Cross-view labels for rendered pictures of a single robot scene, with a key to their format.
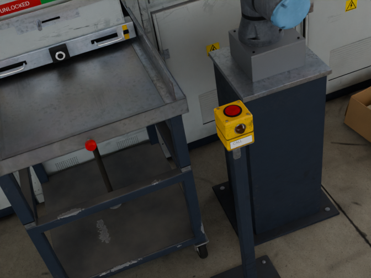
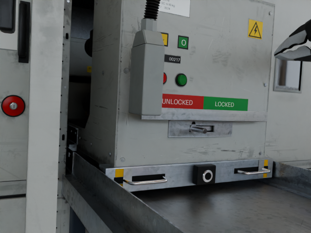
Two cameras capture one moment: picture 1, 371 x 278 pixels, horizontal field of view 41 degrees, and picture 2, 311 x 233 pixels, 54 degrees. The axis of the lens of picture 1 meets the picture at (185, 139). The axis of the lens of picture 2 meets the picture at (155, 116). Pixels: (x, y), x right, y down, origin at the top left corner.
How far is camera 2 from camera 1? 1.23 m
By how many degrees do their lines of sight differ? 41
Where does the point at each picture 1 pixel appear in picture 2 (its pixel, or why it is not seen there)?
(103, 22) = (247, 152)
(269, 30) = not seen: outside the picture
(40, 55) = (182, 171)
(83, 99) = (283, 225)
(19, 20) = (185, 114)
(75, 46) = (218, 171)
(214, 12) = not seen: hidden behind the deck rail
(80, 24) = (228, 146)
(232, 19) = not seen: hidden behind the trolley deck
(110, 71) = (278, 202)
